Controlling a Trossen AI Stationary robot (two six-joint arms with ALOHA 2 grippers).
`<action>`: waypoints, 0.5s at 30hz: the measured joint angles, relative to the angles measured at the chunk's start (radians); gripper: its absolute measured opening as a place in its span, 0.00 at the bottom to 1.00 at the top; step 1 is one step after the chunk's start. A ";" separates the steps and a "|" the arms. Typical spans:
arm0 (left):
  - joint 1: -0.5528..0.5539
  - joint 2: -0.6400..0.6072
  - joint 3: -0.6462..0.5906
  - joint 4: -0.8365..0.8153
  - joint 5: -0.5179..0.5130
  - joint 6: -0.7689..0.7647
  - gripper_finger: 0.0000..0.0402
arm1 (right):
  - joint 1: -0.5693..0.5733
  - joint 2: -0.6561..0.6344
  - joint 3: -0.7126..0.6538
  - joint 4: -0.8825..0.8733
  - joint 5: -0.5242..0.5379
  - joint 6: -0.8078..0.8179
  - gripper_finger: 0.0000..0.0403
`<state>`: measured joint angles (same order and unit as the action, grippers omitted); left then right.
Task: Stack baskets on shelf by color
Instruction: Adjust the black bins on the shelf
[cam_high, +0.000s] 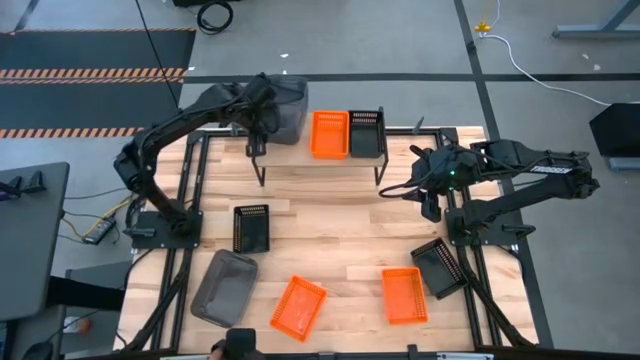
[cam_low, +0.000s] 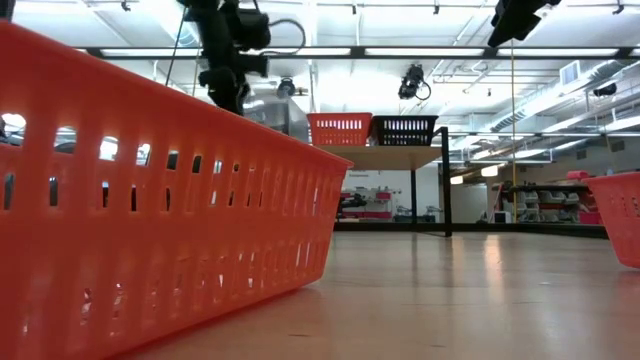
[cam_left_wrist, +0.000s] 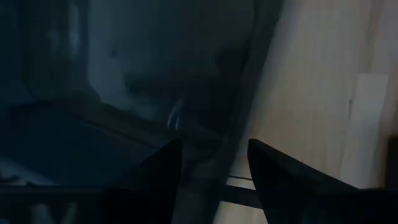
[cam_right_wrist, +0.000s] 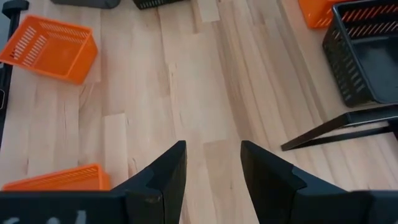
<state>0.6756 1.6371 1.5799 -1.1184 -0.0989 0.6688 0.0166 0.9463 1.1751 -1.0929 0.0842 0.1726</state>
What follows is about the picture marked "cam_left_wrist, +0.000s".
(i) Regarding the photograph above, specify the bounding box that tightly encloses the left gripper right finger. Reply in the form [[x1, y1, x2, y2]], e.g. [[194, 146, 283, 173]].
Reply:
[[248, 138, 358, 224]]

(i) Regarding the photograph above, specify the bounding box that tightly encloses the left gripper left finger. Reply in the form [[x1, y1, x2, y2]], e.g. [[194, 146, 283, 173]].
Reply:
[[124, 138, 184, 224]]

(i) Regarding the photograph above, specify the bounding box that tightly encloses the grey plastic basket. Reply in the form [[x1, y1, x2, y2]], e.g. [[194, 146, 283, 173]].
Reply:
[[0, 0, 285, 224]]

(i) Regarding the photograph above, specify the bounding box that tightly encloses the black metal table frame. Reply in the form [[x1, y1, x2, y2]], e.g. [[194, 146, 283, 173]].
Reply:
[[217, 183, 264, 210]]

